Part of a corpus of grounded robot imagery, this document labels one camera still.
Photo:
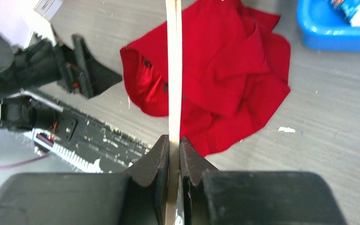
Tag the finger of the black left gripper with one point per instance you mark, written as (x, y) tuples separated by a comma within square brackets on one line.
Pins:
[(94, 78)]

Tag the beige wooden hanger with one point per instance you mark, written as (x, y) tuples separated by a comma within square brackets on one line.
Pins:
[(174, 52)]

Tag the blue plastic bin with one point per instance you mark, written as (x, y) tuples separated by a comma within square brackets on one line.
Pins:
[(325, 29)]

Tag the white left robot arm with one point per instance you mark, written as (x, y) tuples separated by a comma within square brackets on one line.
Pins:
[(74, 69)]

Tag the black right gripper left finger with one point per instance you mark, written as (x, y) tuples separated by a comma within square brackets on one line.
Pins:
[(136, 196)]

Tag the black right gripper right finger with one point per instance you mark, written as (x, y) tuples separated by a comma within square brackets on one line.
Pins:
[(215, 197)]

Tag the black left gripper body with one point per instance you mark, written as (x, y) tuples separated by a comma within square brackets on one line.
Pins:
[(36, 66)]

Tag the dark red cloth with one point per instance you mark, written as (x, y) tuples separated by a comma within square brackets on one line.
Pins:
[(235, 73)]

